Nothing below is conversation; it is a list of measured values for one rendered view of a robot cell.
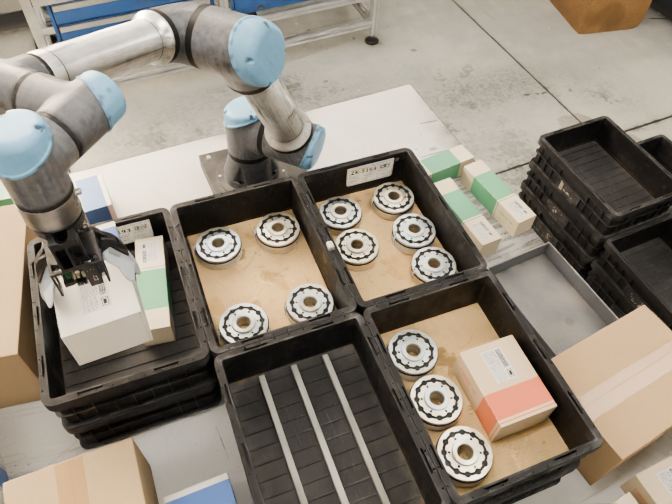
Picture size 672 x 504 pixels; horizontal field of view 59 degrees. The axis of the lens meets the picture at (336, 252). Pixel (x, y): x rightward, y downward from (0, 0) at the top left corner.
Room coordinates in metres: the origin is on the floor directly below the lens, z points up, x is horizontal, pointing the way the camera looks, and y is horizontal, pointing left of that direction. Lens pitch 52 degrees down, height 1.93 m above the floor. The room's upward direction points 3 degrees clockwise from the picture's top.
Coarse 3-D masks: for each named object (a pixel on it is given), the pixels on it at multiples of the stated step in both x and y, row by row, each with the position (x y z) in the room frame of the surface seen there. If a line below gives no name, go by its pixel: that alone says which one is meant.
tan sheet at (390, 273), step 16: (368, 192) 1.05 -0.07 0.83; (368, 208) 0.99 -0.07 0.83; (416, 208) 1.00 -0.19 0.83; (368, 224) 0.94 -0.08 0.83; (384, 224) 0.94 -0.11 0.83; (384, 240) 0.89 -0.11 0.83; (384, 256) 0.84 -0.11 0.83; (400, 256) 0.85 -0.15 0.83; (352, 272) 0.79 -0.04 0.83; (368, 272) 0.80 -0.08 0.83; (384, 272) 0.80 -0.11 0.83; (400, 272) 0.80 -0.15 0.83; (368, 288) 0.75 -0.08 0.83; (384, 288) 0.75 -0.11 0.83; (400, 288) 0.76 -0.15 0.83
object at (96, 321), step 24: (72, 288) 0.51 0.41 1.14; (96, 288) 0.51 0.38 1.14; (120, 288) 0.52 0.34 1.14; (72, 312) 0.47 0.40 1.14; (96, 312) 0.47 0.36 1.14; (120, 312) 0.47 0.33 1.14; (144, 312) 0.52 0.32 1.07; (72, 336) 0.43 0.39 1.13; (96, 336) 0.44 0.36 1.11; (120, 336) 0.46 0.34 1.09; (144, 336) 0.47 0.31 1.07
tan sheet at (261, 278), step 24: (192, 240) 0.86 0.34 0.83; (240, 264) 0.80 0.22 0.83; (264, 264) 0.80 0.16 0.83; (288, 264) 0.81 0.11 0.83; (312, 264) 0.81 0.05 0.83; (216, 288) 0.73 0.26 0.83; (240, 288) 0.73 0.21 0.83; (264, 288) 0.74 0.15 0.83; (288, 288) 0.74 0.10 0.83; (216, 312) 0.67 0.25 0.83
